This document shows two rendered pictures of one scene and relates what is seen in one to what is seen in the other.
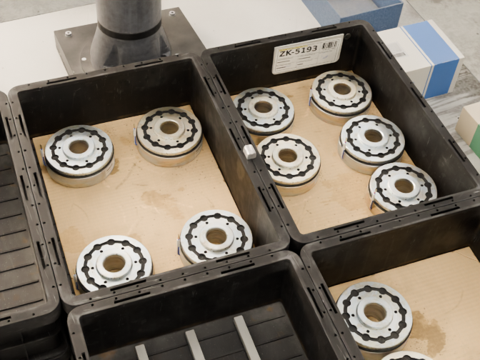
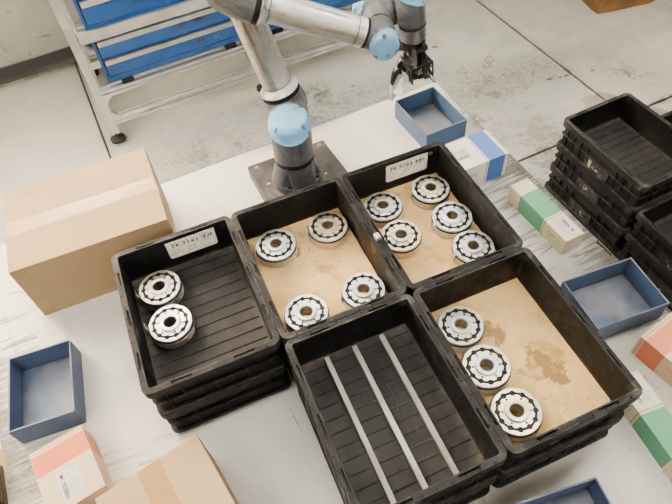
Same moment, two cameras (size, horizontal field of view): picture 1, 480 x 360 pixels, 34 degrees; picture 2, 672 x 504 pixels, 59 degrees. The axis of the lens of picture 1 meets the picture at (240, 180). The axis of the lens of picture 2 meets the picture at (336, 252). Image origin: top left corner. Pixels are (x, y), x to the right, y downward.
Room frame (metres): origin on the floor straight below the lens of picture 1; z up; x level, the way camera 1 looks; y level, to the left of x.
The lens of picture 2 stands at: (-0.13, -0.01, 2.02)
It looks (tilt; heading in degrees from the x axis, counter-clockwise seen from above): 52 degrees down; 6
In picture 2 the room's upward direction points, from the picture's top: 6 degrees counter-clockwise
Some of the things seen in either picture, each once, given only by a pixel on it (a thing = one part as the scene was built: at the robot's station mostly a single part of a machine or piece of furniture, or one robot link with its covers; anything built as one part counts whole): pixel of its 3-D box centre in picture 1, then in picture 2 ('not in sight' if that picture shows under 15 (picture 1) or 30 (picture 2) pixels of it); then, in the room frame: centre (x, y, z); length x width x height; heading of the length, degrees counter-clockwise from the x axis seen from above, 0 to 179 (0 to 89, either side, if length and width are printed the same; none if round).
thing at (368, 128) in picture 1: (373, 136); (452, 215); (0.88, -0.20, 0.86); 0.05 x 0.05 x 0.01
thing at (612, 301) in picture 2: not in sight; (610, 299); (0.70, -0.59, 0.74); 0.20 x 0.15 x 0.07; 111
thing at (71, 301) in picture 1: (140, 166); (314, 253); (0.72, 0.14, 0.92); 0.40 x 0.30 x 0.02; 24
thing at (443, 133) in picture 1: (334, 122); (426, 211); (0.85, -0.13, 0.92); 0.40 x 0.30 x 0.02; 24
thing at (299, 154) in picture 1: (287, 156); (400, 234); (0.82, -0.07, 0.86); 0.05 x 0.05 x 0.01
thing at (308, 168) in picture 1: (287, 158); (400, 235); (0.82, -0.07, 0.86); 0.10 x 0.10 x 0.01
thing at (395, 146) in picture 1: (372, 138); (452, 216); (0.88, -0.20, 0.86); 0.10 x 0.10 x 0.01
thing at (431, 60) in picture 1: (398, 66); (467, 162); (1.19, -0.29, 0.75); 0.20 x 0.12 x 0.09; 117
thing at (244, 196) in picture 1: (141, 190); (316, 265); (0.72, 0.14, 0.87); 0.40 x 0.30 x 0.11; 24
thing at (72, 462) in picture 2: not in sight; (73, 475); (0.26, 0.66, 0.74); 0.16 x 0.12 x 0.07; 35
